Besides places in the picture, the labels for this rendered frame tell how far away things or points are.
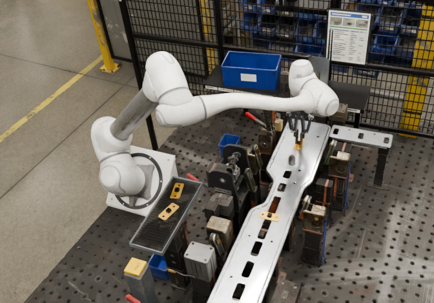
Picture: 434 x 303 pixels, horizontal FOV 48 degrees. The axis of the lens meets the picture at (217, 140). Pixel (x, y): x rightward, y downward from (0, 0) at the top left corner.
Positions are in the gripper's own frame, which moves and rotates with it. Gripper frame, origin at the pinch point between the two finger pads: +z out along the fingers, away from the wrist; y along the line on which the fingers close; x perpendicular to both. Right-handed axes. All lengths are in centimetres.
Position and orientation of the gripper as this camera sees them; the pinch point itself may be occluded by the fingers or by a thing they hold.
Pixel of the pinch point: (299, 137)
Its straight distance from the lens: 237.2
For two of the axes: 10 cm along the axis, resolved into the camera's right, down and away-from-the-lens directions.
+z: 0.9, 7.6, 6.5
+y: 9.2, 1.8, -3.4
